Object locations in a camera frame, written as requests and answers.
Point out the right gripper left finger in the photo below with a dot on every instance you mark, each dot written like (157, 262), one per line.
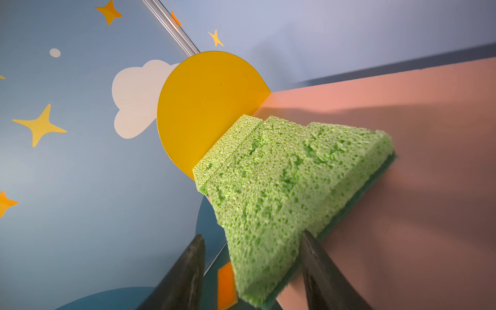
(181, 287)

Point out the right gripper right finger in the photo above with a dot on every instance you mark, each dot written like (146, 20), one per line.
(326, 287)

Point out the green sponge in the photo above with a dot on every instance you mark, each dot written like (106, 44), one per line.
(283, 180)
(226, 146)

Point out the yellow shelf pink blue boards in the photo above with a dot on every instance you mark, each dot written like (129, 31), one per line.
(376, 193)

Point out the orange sponge far left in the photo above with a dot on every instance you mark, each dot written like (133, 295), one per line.
(227, 294)

